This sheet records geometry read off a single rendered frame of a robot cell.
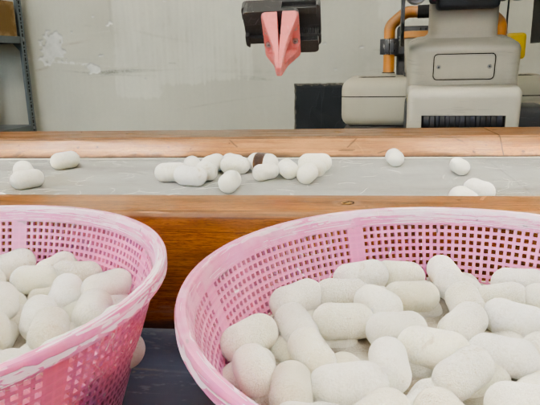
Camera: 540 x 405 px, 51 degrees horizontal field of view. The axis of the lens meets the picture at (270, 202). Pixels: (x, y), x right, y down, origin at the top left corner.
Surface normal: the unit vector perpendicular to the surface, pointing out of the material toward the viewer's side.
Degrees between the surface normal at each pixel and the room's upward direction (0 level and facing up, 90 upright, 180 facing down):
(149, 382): 0
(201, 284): 75
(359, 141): 45
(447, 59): 98
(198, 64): 90
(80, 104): 90
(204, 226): 90
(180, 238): 90
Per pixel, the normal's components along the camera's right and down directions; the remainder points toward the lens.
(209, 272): 0.94, -0.22
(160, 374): -0.02, -0.97
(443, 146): -0.09, -0.51
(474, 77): -0.19, 0.38
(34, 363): 0.79, 0.14
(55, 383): 0.81, 0.41
